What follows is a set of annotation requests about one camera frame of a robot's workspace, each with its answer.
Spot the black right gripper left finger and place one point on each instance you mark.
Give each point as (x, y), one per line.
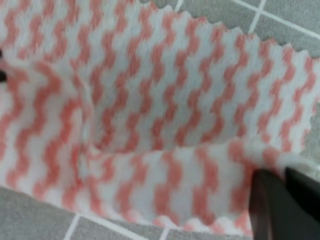
(273, 212)

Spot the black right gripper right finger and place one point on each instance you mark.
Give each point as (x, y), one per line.
(305, 191)

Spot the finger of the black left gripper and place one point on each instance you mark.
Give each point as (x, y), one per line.
(3, 75)

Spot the pink wavy striped towel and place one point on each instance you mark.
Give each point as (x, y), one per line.
(150, 112)

